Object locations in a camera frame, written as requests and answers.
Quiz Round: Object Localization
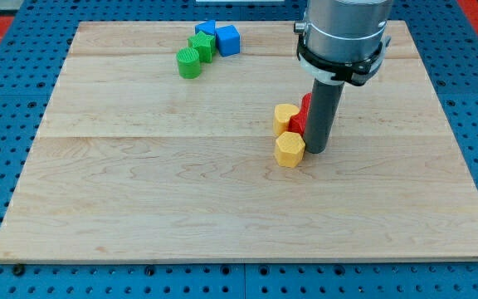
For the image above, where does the yellow hexagon block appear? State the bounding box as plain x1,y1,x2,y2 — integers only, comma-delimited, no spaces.
274,131,305,168

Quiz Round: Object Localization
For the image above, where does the yellow heart block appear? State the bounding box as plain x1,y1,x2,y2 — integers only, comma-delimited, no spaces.
273,104,300,136

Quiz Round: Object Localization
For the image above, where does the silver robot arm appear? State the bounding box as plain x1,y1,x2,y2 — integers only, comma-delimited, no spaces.
294,0,393,86

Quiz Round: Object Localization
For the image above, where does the red block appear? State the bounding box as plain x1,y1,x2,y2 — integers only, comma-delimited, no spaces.
288,93,311,135

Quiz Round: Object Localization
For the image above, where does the wooden board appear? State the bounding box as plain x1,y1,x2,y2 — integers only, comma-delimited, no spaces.
0,21,478,264

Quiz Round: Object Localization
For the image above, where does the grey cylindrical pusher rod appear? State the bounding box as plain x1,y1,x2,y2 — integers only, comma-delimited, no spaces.
303,80,344,154

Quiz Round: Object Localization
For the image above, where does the green cylinder block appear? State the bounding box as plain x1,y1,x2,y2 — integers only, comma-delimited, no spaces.
176,47,202,79

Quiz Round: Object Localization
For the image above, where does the green star block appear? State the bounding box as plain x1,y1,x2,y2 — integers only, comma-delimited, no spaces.
188,31,217,63

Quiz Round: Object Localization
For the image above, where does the blue cube block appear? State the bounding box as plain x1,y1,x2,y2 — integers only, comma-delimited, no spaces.
216,25,241,56

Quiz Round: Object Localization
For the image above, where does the blue pentagon block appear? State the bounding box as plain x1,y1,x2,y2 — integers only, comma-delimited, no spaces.
194,20,217,36

